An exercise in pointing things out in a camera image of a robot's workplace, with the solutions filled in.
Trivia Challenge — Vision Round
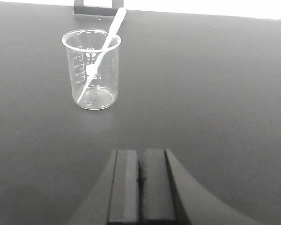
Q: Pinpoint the clear glass beaker with pipette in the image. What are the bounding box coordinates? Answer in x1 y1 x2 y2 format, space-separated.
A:
62 29 121 110

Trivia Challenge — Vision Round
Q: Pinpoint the black stand base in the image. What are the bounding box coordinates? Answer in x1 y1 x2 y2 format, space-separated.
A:
73 0 124 16

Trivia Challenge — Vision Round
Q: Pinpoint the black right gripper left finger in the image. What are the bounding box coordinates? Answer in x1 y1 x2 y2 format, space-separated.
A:
68 150 139 225

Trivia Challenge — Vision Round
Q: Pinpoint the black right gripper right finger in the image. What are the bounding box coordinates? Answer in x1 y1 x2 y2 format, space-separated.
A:
140 149 259 225

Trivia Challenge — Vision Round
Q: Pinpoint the white plastic pipette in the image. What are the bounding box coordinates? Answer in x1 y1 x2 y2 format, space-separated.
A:
77 7 126 103

